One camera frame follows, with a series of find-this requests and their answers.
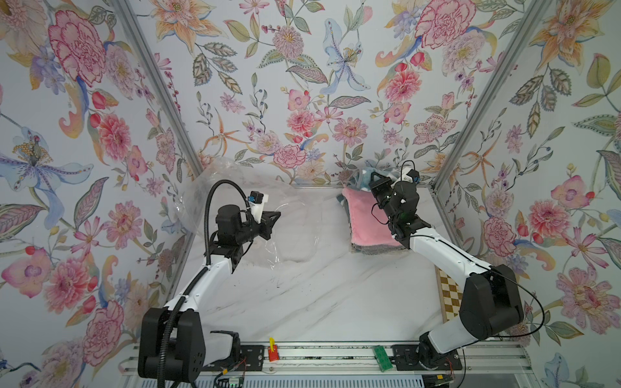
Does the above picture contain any red yellow clamp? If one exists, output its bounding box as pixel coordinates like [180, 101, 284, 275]
[268, 337, 280, 362]

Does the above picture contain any green block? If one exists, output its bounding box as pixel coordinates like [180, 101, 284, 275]
[372, 345, 393, 373]

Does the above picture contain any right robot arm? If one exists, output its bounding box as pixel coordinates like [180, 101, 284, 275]
[369, 169, 525, 370]

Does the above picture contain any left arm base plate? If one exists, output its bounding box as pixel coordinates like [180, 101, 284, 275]
[202, 344, 266, 372]

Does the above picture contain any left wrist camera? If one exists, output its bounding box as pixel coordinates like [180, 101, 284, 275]
[247, 191, 268, 223]

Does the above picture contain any pink blanket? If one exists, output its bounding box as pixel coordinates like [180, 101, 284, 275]
[341, 188, 404, 248]

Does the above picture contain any right aluminium corner post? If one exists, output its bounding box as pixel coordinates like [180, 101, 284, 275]
[430, 0, 549, 194]

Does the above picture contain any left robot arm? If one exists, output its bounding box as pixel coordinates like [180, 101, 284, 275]
[137, 204, 281, 387]

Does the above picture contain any clear plastic vacuum bag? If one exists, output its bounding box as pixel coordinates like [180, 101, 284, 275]
[174, 158, 322, 269]

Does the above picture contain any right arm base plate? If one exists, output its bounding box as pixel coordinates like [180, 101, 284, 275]
[391, 344, 463, 372]

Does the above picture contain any grey fuzzy blanket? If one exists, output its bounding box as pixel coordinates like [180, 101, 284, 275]
[345, 193, 406, 256]

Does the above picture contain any left aluminium corner post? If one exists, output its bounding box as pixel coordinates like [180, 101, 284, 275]
[111, 0, 203, 178]

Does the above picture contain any aluminium front rail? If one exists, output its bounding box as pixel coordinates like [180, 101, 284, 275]
[118, 340, 532, 377]

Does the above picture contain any aluminium corner post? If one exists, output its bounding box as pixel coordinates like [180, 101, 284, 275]
[111, 0, 203, 178]
[430, 0, 549, 194]

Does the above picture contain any wooden chessboard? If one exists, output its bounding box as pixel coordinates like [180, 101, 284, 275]
[435, 268, 463, 323]

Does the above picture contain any left black corrugated cable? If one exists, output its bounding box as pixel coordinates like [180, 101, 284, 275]
[156, 178, 249, 388]

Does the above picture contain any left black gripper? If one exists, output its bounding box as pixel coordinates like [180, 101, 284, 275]
[234, 212, 281, 247]

